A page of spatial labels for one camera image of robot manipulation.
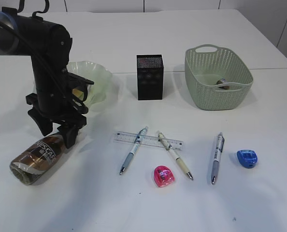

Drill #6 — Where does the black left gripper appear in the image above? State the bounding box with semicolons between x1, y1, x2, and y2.
26;72;94;149

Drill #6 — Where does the sugared bread roll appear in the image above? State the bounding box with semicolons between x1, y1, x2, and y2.
72;89;84;100

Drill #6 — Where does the brown Nescafe coffee bottle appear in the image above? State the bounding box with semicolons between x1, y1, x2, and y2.
9;132;66;186

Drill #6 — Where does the brown paper ball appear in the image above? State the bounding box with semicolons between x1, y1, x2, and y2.
216;78;230;90

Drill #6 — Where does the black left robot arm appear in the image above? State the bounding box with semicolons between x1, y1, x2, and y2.
0;7;94;148

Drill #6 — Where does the green wavy glass plate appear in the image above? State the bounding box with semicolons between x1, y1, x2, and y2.
67;61;113;109

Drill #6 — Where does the blue grey pen left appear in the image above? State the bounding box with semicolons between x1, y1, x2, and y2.
120;126;148;175

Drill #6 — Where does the black mesh pen holder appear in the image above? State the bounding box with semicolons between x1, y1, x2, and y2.
136;55;164;101

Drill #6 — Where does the beige pen middle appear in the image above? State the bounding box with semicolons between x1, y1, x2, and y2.
157;131;194;180

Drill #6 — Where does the pink pencil sharpener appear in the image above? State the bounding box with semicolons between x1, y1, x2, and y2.
154;166;175;188

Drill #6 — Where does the green plastic basket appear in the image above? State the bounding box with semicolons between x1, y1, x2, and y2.
185;44;254;111

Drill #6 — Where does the grey pen right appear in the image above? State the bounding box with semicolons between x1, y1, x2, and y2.
211;132;225;185

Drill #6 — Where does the blue pencil sharpener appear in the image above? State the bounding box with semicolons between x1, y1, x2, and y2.
236;149;258;169

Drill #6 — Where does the transparent plastic ruler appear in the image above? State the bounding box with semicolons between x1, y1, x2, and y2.
113;131;184;150

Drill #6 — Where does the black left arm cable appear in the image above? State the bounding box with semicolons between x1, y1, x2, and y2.
0;0;91;107

